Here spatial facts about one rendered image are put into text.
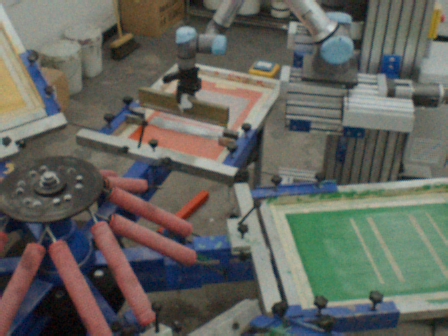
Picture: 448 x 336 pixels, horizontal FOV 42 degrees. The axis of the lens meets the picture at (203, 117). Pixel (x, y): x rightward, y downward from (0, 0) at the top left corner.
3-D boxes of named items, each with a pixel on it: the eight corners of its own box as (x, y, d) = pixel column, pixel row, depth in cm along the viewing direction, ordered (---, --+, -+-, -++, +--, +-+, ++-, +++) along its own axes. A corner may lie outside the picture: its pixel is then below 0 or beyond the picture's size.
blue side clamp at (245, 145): (245, 139, 251) (246, 125, 248) (256, 141, 250) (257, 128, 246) (219, 178, 228) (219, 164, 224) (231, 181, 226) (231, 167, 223)
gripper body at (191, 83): (194, 98, 235) (194, 71, 229) (175, 94, 238) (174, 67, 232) (202, 89, 241) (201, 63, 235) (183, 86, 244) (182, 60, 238)
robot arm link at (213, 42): (227, 28, 231) (200, 27, 232) (224, 40, 221) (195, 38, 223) (227, 46, 235) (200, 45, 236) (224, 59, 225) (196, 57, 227)
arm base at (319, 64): (348, 60, 244) (351, 38, 239) (349, 77, 232) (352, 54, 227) (312, 57, 247) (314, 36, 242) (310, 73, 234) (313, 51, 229)
